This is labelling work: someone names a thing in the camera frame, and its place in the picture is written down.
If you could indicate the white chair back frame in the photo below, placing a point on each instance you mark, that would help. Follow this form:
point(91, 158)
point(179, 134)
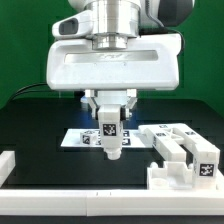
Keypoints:
point(168, 140)

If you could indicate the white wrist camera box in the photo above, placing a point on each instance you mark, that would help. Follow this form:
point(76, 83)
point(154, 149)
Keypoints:
point(76, 26)

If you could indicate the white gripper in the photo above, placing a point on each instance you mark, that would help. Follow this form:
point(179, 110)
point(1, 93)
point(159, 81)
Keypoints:
point(148, 62)

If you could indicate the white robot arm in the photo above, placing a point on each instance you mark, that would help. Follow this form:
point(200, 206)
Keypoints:
point(118, 21)

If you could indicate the white front fence bar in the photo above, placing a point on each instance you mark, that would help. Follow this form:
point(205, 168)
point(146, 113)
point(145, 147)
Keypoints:
point(110, 202)

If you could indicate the white fiducial tag sheet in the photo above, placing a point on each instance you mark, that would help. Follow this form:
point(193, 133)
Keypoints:
point(131, 139)

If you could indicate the white left fence piece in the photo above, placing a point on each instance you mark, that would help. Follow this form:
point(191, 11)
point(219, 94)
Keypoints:
point(7, 164)

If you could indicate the white chair seat tray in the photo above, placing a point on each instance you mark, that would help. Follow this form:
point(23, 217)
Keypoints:
point(170, 176)

